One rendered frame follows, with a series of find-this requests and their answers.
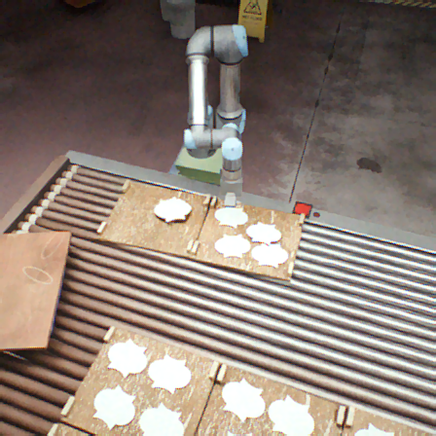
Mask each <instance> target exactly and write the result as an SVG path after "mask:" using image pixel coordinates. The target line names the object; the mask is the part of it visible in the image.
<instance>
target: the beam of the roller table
mask: <svg viewBox="0 0 436 436"><path fill-rule="evenodd" d="M64 157H66V158H69V159H70V162H71V164H72V165H76V166H80V167H84V168H88V169H92V170H95V171H99V172H103V173H106V174H110V175H114V176H117V177H121V178H127V179H131V180H135V181H138V182H142V183H145V184H149V185H153V186H156V187H160V188H167V189H170V190H175V191H180V192H185V193H190V194H196V195H200V196H206V197H207V195H211V197H212V198H214V197H216V198H217V199H221V187H220V186H215V185H212V184H208V183H205V182H201V181H198V180H194V179H190V178H183V177H179V176H175V175H171V174H167V173H164V172H160V171H156V170H154V169H150V168H142V167H138V166H135V165H131V164H127V163H120V162H116V161H113V160H109V159H105V158H98V157H95V156H91V155H87V154H84V153H79V152H75V151H72V150H70V151H69V152H68V153H67V154H66V155H65V156H64ZM236 202H238V203H243V204H247V205H252V206H256V207H261V208H270V209H275V210H279V211H284V212H288V213H292V211H293V208H294V206H295V204H294V203H290V202H285V201H282V200H276V199H268V198H264V197H260V196H256V195H253V194H249V193H245V192H242V197H241V201H239V200H236ZM314 212H318V213H319V214H320V217H318V218H315V217H314V216H313V213H314ZM305 223H306V224H310V225H314V226H316V227H320V228H324V229H331V230H335V231H338V232H342V233H346V234H349V235H353V236H359V237H363V238H367V239H373V240H377V241H380V242H384V243H388V244H391V245H395V246H399V247H402V248H406V249H410V250H416V251H420V252H423V253H427V254H431V255H434V256H436V238H434V237H431V236H423V235H420V234H416V233H412V232H409V231H405V230H400V229H393V228H389V227H387V226H383V225H378V224H375V223H371V222H368V221H364V220H360V219H352V218H348V217H345V216H342V215H338V214H335V213H330V212H326V211H323V210H319V209H316V208H312V209H311V213H310V216H309V218H306V219H305Z"/></svg>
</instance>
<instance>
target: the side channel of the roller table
mask: <svg viewBox="0 0 436 436"><path fill-rule="evenodd" d="M70 165H72V164H71V162H70V159H69V158H66V157H63V156H58V157H57V158H55V159H54V160H53V162H52V164H51V165H50V166H49V167H47V168H46V169H45V170H44V172H43V174H42V175H41V176H40V177H39V178H37V179H36V181H35V182H34V183H33V184H32V186H31V187H30V188H29V189H28V190H27V191H26V192H25V193H24V194H23V195H22V196H21V199H19V200H18V201H17V202H16V203H15V204H14V206H13V207H12V208H11V209H10V210H9V211H8V212H7V213H6V215H5V216H4V217H3V218H2V219H0V234H10V233H11V232H12V230H14V229H16V230H18V224H19V223H20V222H21V221H22V222H25V221H24V218H25V216H26V215H27V214H32V207H34V206H37V207H38V201H39V199H43V198H44V194H45V193H46V192H50V191H51V186H52V185H55V181H56V179H57V178H62V173H63V171H67V167H68V166H70Z"/></svg>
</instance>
